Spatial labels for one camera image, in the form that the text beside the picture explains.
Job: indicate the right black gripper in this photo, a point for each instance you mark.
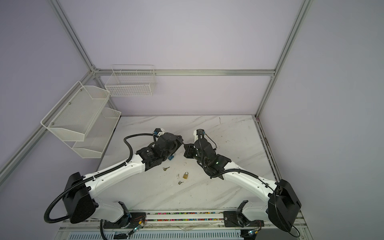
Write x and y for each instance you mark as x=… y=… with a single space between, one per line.
x=188 y=149

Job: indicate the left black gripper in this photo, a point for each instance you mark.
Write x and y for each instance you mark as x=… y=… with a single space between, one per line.
x=178 y=142

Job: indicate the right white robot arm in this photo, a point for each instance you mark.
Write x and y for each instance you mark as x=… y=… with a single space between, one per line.
x=281 y=204

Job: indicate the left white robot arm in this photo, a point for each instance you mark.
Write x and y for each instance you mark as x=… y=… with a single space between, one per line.
x=83 y=201

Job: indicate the brass padlock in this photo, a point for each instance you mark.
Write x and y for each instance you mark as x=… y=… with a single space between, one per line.
x=185 y=176

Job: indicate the lower white mesh shelf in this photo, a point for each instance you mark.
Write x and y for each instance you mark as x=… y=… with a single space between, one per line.
x=99 y=136

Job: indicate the white mesh shelf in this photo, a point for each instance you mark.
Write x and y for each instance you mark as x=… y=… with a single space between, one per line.
x=73 y=117
x=99 y=136

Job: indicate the upper white mesh shelf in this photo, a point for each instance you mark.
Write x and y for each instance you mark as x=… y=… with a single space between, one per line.
x=73 y=117

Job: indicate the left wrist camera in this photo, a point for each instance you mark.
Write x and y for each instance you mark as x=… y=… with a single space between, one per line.
x=158 y=132

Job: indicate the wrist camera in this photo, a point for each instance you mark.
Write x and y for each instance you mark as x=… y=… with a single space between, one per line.
x=158 y=132
x=199 y=135

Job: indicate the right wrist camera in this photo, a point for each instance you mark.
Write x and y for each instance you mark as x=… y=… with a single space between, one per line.
x=199 y=135

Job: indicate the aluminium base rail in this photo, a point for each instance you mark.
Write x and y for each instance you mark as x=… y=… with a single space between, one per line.
x=187 y=221

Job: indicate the white wire basket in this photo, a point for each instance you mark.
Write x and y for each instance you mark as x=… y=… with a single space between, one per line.
x=131 y=81

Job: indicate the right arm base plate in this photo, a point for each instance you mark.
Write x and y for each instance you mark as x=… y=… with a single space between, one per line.
x=233 y=219

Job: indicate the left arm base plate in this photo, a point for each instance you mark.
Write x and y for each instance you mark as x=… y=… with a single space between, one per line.
x=126 y=222

